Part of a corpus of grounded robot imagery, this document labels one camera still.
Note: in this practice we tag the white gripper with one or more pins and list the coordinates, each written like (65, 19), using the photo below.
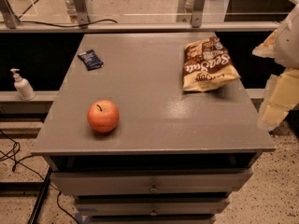
(289, 44)

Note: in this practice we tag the brown sea salt chip bag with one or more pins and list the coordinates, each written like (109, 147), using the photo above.
(207, 65)

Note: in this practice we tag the blue rxbar blueberry wrapper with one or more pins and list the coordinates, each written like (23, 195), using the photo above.
(91, 60)

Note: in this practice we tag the upper grey drawer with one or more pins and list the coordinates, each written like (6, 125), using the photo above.
(130, 183)

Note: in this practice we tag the grey drawer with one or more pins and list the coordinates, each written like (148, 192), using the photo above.
(152, 206)
(130, 183)

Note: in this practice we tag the red orange apple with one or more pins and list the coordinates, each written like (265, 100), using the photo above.
(103, 116)

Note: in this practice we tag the lower grey drawer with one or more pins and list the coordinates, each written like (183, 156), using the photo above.
(152, 206)

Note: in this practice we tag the white pump lotion bottle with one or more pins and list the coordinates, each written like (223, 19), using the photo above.
(22, 85)

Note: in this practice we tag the black floor bar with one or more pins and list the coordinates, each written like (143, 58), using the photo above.
(42, 193)

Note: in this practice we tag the right metal bracket post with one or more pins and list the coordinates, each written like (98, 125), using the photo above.
(191, 11)

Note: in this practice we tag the metal bracket post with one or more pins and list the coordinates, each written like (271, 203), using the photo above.
(78, 12)
(191, 11)

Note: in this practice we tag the left metal bracket post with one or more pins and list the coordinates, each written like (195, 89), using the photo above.
(78, 12)

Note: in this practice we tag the far left metal post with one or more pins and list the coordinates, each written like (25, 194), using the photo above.
(10, 19)

